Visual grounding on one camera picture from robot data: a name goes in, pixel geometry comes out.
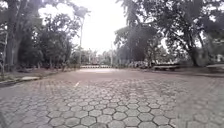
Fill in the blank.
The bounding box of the pole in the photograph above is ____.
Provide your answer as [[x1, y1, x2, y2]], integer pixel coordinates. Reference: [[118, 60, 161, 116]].
[[110, 41, 114, 67]]

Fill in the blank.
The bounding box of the white low barrier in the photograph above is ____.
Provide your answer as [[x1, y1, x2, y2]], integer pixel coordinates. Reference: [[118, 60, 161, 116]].
[[79, 64, 113, 69]]

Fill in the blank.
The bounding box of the hexagonal paving stone road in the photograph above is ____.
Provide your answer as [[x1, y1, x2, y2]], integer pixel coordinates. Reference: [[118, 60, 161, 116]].
[[0, 67, 224, 128]]

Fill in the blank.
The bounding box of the bench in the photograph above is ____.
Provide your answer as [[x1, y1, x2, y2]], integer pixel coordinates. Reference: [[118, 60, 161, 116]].
[[152, 62, 181, 72]]

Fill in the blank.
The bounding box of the row of trees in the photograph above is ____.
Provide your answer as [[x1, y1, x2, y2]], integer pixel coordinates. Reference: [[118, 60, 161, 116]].
[[0, 0, 92, 73], [113, 0, 224, 68]]

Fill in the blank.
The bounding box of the grey kerb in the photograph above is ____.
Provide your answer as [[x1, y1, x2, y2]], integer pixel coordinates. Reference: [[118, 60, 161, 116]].
[[0, 68, 81, 88]]

